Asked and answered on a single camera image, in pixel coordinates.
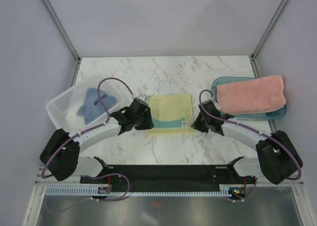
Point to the white slotted cable duct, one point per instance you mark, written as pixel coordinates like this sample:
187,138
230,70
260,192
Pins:
221,191

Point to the blue towel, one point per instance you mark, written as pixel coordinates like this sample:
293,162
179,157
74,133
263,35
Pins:
92,107

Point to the yellow towel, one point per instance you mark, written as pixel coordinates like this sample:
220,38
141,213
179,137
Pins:
171,114

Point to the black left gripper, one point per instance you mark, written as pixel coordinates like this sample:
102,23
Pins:
148,123

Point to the aluminium table edge rail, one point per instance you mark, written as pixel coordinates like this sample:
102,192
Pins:
51,181

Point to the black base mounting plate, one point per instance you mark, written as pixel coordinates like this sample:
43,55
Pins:
179,177

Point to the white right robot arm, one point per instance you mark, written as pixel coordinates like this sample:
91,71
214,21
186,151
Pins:
277,159

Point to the white perforated plastic basket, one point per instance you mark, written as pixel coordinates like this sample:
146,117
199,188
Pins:
63,108

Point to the right aluminium frame post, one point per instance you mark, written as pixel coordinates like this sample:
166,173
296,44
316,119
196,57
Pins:
278,12

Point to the left aluminium frame post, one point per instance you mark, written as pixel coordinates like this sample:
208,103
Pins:
54,17

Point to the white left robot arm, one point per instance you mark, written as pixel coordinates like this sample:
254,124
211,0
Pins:
61,155

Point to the aluminium frame post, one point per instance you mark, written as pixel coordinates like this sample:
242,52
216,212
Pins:
54,17
278,12

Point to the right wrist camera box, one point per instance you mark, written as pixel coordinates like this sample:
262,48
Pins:
217,106

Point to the pink towel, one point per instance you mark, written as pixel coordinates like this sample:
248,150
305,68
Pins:
259,95

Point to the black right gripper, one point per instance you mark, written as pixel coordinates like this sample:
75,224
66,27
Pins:
196,125

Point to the teal translucent plastic tub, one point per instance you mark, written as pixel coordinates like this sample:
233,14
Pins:
252,116

